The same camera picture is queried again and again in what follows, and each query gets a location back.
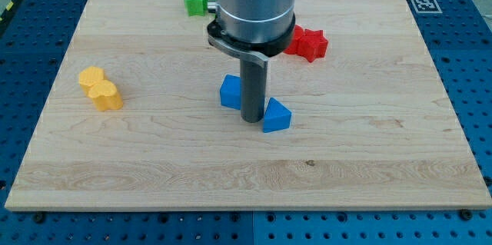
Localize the blue cube block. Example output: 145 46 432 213
219 74 241 110

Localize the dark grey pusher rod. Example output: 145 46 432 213
240 60 268 123

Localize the blue triangular prism block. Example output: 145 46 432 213
263 98 292 133

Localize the red star block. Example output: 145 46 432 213
297 28 329 62

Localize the green star block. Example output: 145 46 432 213
184 0 208 16

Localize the light wooden board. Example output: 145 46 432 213
5 0 491 212

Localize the yellow heart block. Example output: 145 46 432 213
88 80 123 111

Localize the white fiducial marker tag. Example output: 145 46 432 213
410 0 442 14

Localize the black mounting flange with bracket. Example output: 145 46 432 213
207 12 296 68

